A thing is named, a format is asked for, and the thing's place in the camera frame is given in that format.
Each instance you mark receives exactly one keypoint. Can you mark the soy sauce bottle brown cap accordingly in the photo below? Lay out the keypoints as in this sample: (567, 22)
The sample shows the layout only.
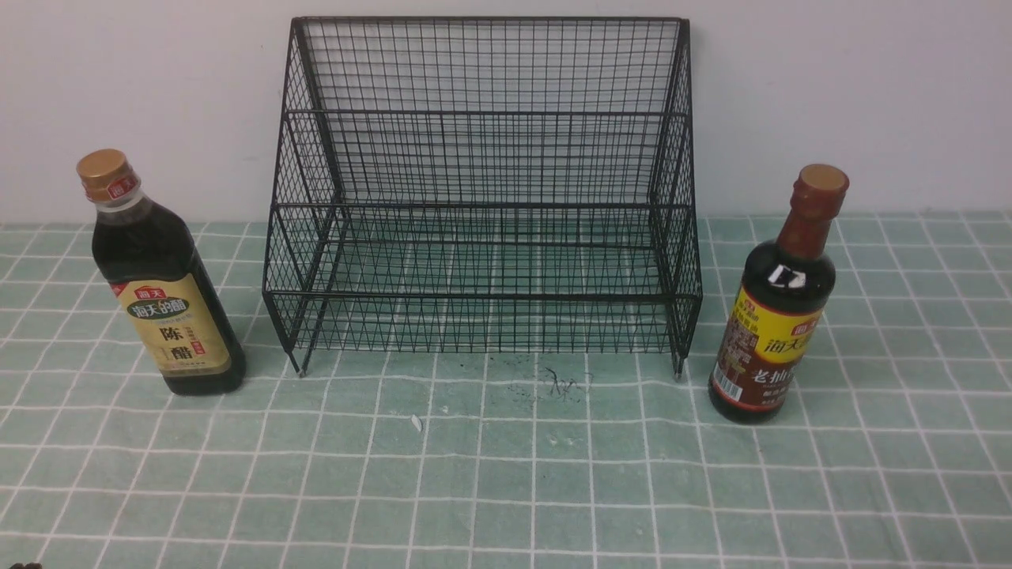
(785, 285)

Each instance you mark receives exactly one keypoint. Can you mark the vinegar bottle gold cap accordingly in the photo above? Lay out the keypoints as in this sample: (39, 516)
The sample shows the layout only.
(148, 256)

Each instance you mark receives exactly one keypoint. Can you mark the green checkered tablecloth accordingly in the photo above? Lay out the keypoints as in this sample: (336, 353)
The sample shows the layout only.
(893, 450)

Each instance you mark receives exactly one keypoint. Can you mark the black wire mesh shelf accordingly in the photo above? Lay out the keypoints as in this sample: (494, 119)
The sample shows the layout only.
(485, 184)

